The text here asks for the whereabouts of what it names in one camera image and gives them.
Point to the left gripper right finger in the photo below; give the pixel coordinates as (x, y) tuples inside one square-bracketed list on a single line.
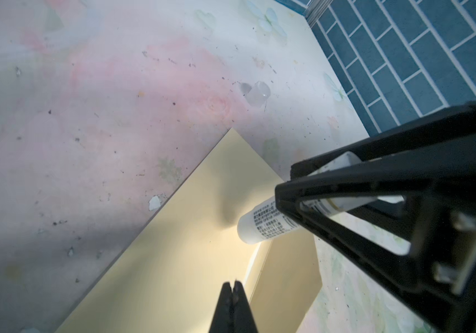
[(242, 316)]

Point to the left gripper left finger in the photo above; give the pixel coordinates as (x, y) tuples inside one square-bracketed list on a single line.
[(223, 319)]

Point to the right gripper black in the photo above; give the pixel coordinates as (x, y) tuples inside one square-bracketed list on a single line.
[(437, 279)]

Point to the yellow envelope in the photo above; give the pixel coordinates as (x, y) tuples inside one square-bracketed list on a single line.
[(169, 279)]

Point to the white glue stick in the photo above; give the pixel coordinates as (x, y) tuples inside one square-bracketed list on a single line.
[(273, 218)]

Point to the clear glue stick cap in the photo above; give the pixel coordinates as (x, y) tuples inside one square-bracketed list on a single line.
[(257, 94)]

